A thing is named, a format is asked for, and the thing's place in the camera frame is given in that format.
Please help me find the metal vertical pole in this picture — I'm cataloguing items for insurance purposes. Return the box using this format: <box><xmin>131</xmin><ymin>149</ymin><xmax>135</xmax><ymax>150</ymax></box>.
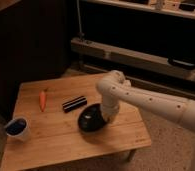
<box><xmin>76</xmin><ymin>0</ymin><xmax>84</xmax><ymax>41</ymax></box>

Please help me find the black handle on shelf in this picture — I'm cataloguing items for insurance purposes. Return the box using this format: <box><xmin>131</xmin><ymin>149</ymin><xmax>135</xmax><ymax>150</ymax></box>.
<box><xmin>167</xmin><ymin>58</ymin><xmax>195</xmax><ymax>70</ymax></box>

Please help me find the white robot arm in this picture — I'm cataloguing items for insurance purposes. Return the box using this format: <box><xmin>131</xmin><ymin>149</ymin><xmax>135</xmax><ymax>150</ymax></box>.
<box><xmin>96</xmin><ymin>70</ymin><xmax>195</xmax><ymax>132</ymax></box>

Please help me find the orange carrot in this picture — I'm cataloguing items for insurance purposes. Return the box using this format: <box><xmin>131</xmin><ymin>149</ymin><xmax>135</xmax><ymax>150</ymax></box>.
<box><xmin>39</xmin><ymin>89</ymin><xmax>48</xmax><ymax>112</ymax></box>

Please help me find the white mug blue inside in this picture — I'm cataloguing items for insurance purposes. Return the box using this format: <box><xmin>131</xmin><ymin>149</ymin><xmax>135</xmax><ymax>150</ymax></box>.
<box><xmin>4</xmin><ymin>118</ymin><xmax>30</xmax><ymax>141</ymax></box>

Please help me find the black striped rectangular box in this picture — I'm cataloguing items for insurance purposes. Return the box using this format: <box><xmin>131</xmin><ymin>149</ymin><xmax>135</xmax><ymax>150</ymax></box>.
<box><xmin>62</xmin><ymin>96</ymin><xmax>87</xmax><ymax>113</ymax></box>

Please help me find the black ceramic bowl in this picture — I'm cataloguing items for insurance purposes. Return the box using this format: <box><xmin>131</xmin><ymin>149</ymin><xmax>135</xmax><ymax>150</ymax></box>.
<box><xmin>78</xmin><ymin>103</ymin><xmax>107</xmax><ymax>132</ymax></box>

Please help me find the wooden low shelf unit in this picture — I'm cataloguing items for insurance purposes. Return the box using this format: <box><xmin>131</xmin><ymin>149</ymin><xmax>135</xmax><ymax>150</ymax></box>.
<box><xmin>70</xmin><ymin>0</ymin><xmax>195</xmax><ymax>91</ymax></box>

